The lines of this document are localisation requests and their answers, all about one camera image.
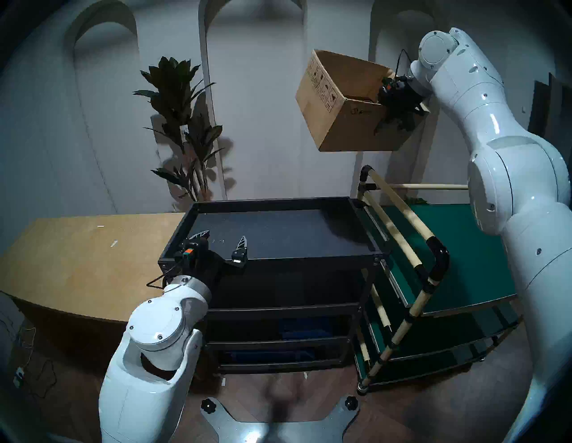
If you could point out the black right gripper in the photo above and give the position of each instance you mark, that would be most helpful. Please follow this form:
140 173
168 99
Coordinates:
405 94

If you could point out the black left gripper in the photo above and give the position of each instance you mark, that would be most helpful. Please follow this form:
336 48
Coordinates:
203 263

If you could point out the brown cardboard storage box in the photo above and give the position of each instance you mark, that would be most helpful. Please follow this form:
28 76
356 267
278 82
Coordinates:
344 129

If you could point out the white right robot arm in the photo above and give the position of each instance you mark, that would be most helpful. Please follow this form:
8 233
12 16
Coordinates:
514 178

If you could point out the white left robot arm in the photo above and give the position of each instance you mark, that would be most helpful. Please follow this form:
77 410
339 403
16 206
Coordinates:
156 330

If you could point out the black metal shelf cart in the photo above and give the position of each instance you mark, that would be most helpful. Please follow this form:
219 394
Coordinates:
277 232

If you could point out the blue plastic bin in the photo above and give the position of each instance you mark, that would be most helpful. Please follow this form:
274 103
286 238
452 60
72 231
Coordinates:
306 334

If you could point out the light wooden table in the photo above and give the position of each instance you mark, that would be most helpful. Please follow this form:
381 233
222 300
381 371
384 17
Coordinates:
80 259

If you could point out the black star knob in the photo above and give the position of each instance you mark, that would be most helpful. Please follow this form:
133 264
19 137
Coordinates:
351 403
208 405

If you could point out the dark door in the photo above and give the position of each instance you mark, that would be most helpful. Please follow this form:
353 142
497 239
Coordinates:
552 111

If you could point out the tall potted green plant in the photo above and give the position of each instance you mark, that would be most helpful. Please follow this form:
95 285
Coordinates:
178 89

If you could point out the white floor power strip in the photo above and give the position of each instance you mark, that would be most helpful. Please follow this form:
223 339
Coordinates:
18 377

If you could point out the green pipe frame cart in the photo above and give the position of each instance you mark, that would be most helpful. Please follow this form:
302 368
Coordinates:
460 259

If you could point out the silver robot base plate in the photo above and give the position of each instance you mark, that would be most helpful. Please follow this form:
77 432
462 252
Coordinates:
250 431

